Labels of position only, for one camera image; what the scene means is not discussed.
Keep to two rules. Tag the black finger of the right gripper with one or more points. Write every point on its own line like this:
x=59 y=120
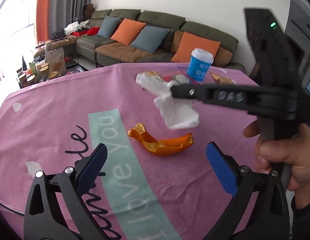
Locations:
x=190 y=92

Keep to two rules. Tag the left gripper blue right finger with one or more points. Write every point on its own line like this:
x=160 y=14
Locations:
x=223 y=168

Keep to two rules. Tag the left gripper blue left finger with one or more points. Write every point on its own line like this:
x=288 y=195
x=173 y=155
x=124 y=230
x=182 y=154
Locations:
x=88 y=168

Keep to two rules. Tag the white tissue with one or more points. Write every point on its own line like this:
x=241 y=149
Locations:
x=177 y=113

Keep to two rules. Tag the person's right hand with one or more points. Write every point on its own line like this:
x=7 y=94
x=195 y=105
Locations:
x=295 y=152

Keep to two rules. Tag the brown foil wrapper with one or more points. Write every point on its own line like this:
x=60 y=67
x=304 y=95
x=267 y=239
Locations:
x=222 y=80

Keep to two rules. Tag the red snack packet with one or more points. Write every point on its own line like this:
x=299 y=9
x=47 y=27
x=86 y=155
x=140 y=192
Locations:
x=180 y=78

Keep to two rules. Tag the blue paper cup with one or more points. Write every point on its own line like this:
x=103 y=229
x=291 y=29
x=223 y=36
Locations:
x=200 y=62

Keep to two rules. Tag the orange cushion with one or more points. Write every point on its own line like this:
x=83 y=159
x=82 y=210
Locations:
x=189 y=42
x=127 y=31

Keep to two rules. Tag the gold snack wrapper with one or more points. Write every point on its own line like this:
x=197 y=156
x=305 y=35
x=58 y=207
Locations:
x=155 y=76

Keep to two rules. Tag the orange peel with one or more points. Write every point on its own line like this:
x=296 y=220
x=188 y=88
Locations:
x=160 y=148

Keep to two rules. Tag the pink floral tablecloth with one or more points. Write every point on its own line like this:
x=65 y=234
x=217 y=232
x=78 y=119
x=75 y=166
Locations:
x=47 y=128

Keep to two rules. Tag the blue grey cushion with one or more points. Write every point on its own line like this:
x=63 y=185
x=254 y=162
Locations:
x=150 y=38
x=108 y=26

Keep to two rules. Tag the green sectional sofa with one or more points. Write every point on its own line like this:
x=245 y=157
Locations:
x=105 y=52

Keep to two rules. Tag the dark glass coffee table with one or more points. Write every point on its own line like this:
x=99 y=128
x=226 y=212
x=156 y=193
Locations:
x=48 y=65

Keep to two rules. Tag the grey curtain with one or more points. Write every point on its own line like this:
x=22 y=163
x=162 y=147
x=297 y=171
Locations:
x=63 y=12

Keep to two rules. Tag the orange curtain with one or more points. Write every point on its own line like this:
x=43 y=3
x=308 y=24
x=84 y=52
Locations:
x=42 y=20

